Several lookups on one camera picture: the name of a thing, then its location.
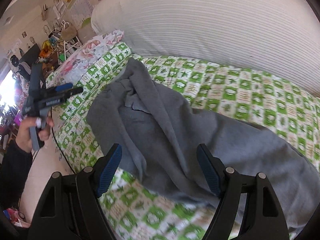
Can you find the grey sweatpants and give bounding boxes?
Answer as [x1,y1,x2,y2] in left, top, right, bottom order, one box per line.
[86,59,319,233]

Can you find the left forearm dark sleeve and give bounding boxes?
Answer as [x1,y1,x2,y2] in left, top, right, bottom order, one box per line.
[1,141,33,210]

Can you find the person's left hand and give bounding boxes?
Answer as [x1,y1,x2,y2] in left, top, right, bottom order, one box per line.
[15,117,54,153]

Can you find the floral pink pillow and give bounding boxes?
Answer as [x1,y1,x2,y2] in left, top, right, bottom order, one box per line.
[46,29,124,87]

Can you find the cluttered shelf with toys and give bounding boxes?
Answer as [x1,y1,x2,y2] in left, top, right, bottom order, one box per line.
[10,17,83,73]

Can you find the green white patterned bedspread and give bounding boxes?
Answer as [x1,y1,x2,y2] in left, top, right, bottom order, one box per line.
[53,42,319,239]

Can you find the white striped bolster pillow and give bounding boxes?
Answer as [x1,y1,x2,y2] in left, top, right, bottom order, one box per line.
[91,0,319,95]

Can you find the black cable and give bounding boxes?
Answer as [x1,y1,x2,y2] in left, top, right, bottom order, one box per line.
[49,106,75,174]

